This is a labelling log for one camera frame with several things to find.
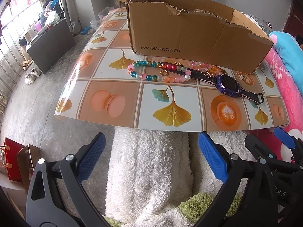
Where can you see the brown paper bag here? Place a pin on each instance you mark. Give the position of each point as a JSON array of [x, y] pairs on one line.
[[27, 159]]

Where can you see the pink floral blanket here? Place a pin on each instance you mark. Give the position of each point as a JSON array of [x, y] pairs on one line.
[[293, 101]]

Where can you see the grey curtain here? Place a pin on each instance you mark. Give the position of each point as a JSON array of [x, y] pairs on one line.
[[71, 15]]

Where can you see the blue pillow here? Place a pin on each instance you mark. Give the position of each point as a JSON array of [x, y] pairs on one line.
[[290, 53]]

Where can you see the purple kids smartwatch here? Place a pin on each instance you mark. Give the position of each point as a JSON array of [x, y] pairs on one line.
[[225, 84]]

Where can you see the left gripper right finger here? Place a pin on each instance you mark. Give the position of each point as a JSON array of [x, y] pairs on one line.
[[258, 206]]

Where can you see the white shoe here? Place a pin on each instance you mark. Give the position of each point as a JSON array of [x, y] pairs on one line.
[[30, 79]]

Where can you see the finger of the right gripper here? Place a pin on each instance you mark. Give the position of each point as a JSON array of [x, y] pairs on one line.
[[260, 151], [289, 141]]

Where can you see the patterned table cover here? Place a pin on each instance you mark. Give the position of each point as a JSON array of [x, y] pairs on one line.
[[110, 84]]

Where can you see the red gift bag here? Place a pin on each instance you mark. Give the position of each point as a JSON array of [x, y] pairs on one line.
[[11, 149]]

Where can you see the brown cardboard box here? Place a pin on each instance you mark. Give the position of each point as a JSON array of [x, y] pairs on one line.
[[196, 30]]

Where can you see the gold ring earring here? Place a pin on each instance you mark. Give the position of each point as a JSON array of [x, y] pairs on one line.
[[164, 73]]

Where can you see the dark grey cabinet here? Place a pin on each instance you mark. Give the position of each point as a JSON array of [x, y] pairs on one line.
[[49, 47]]

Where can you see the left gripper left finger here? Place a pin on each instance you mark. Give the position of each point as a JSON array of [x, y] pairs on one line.
[[45, 207]]

